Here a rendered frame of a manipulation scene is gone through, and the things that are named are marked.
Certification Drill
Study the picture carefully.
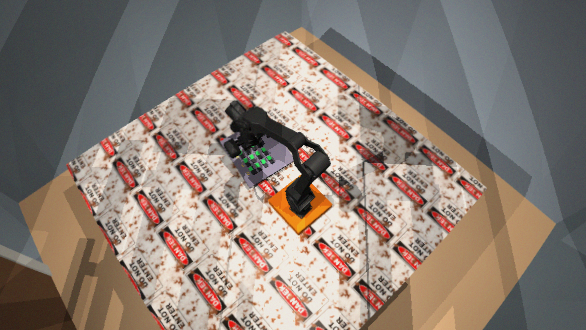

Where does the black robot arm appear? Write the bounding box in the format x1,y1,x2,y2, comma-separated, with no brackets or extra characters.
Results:
225,100,331,219

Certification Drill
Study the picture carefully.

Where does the grey switch panel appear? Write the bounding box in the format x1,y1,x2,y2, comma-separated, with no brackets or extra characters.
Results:
220,131,293,188

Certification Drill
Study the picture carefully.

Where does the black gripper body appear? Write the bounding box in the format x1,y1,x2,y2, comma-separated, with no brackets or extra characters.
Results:
224,128,265,158

